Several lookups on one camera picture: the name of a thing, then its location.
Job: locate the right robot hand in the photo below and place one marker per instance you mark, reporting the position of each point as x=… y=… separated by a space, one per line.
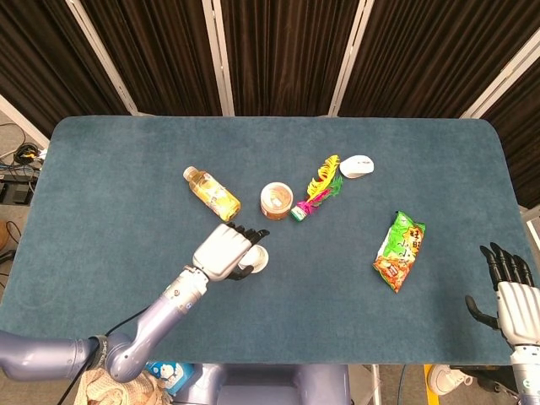
x=519 y=308

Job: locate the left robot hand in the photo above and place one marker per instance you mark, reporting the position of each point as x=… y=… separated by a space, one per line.
x=219 y=253

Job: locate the white floral paper cup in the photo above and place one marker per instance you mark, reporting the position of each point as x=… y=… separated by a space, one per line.
x=259 y=257

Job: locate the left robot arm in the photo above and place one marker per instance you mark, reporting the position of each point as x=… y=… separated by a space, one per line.
x=160 y=312

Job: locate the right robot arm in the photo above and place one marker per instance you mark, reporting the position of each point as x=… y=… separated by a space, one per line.
x=525 y=375

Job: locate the yellow tea plastic bottle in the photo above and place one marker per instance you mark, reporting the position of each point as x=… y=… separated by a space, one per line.
x=211 y=194

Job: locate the clear jar of rubber bands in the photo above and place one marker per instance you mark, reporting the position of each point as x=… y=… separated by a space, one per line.
x=276 y=200

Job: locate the colourful feather shuttlecock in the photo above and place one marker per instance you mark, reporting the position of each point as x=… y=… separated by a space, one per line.
x=300 y=211

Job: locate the white sneaker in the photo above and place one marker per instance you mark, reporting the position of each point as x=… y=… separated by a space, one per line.
x=445 y=379

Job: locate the green snack bag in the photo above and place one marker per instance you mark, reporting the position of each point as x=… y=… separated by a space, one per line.
x=401 y=253

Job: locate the blue printed pack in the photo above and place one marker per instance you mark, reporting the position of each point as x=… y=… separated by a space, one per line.
x=169 y=375

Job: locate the blue tablecloth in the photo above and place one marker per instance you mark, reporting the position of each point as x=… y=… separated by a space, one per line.
x=337 y=316

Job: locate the lavender robot torso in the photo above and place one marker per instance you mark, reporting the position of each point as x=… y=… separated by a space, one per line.
x=274 y=388

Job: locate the white computer mouse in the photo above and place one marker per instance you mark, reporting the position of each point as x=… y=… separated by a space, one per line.
x=356 y=166

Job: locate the beige mesh bag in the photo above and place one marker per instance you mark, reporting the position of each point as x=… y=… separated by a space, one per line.
x=114 y=392

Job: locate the dark brown curtain panel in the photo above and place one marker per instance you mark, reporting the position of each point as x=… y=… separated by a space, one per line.
x=160 y=55
x=434 y=55
x=287 y=55
x=42 y=55

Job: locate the white partition post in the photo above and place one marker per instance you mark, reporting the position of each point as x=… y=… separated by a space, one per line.
x=349 y=63
x=107 y=63
x=219 y=63
x=502 y=82

